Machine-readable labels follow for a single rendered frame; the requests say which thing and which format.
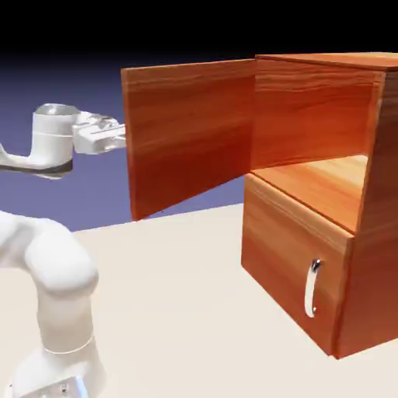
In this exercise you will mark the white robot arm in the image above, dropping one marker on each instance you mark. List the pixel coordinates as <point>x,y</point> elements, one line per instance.
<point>59,273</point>

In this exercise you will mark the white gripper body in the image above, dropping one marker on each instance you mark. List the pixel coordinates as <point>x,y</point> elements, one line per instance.
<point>93,141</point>

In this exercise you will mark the orange wooden cabinet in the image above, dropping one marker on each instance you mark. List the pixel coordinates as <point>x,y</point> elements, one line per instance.
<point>376,217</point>

